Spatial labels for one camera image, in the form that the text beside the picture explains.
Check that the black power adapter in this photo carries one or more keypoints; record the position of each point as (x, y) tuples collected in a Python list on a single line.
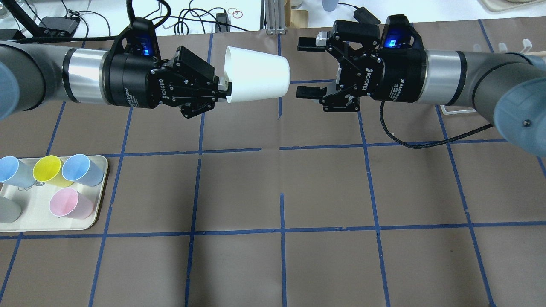
[(362, 15)]

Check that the pink cup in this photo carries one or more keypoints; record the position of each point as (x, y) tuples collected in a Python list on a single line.
[(70, 203)]

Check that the grey cup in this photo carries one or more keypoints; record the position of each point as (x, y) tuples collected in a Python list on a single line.
[(10, 211)]

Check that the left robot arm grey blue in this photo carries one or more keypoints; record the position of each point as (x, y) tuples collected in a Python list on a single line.
[(34, 74)]

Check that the white ikea cup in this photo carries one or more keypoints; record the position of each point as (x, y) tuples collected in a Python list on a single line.
[(254, 75)]

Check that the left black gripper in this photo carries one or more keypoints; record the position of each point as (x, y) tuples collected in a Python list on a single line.
[(128, 81)]

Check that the wooden mug tree stand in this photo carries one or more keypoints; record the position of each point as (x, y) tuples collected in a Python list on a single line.
[(295, 18)]

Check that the aluminium frame post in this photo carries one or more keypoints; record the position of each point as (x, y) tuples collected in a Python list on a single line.
[(274, 14)]

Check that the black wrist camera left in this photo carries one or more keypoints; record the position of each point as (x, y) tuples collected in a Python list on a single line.
[(138, 38)]

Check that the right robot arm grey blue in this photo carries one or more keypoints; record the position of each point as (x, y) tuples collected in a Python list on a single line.
[(508, 90)]

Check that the light blue cup on desk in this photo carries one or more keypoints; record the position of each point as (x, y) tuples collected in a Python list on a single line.
[(329, 5)]

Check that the beige plastic tray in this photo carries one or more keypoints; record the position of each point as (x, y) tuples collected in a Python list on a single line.
[(45, 207)]

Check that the light blue cup far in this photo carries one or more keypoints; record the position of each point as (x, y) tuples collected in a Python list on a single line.
[(81, 169)]

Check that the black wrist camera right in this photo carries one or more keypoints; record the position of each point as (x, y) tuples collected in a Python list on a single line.
[(375, 32)]

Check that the yellow cup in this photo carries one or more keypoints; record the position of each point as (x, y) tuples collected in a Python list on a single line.
[(49, 171)]

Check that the beige tray with plate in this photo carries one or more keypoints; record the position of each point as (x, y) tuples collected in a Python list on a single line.
[(506, 5)]

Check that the light blue cup near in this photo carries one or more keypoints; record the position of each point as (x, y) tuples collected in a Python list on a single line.
[(14, 172)]

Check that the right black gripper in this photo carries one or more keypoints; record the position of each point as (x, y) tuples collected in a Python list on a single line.
[(399, 79)]

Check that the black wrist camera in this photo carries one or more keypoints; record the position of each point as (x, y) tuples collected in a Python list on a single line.
[(138, 38), (375, 32)]

